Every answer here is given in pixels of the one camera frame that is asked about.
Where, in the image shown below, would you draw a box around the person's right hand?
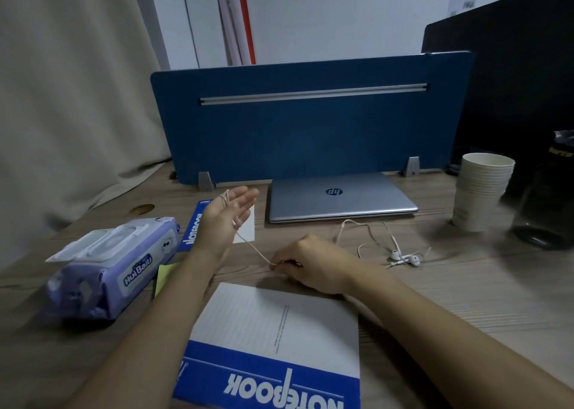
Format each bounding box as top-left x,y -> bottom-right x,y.
268,233 -> 359,295

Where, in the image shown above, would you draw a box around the dark translucent water bottle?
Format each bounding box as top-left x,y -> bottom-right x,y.
509,129 -> 574,251

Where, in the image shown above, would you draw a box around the red rolled tube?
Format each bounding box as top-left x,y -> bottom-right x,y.
236,0 -> 257,65

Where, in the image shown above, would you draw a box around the silver laptop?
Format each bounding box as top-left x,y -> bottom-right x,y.
268,172 -> 420,224

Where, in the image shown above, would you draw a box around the beige curtain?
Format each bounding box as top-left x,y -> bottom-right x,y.
0,0 -> 172,270

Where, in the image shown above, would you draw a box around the blue and white notebook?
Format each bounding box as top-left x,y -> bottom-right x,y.
172,282 -> 362,409
177,199 -> 255,254

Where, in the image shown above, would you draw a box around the person's left hand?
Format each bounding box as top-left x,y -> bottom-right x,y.
191,186 -> 260,266

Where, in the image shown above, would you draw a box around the white wired earphones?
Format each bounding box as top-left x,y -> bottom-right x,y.
219,189 -> 432,269

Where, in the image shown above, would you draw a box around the black partition panel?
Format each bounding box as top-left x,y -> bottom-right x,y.
420,0 -> 574,186

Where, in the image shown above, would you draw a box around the white rolled tube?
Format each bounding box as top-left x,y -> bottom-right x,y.
225,0 -> 252,66
213,0 -> 243,67

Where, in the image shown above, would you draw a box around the blue desk divider panel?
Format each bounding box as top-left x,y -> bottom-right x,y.
150,50 -> 476,186

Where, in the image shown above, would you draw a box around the person's left forearm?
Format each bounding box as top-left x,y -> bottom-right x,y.
62,247 -> 225,409

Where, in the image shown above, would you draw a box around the purple wet wipes pack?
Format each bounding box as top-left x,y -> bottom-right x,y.
45,216 -> 180,321

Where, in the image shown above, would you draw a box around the person's right forearm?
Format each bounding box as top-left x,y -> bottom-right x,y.
340,265 -> 574,409

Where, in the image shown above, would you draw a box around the yellow sticky note pad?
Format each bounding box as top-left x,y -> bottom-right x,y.
154,262 -> 180,298

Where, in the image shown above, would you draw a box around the white paper cup stack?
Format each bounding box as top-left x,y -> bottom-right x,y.
457,152 -> 516,197
451,187 -> 501,233

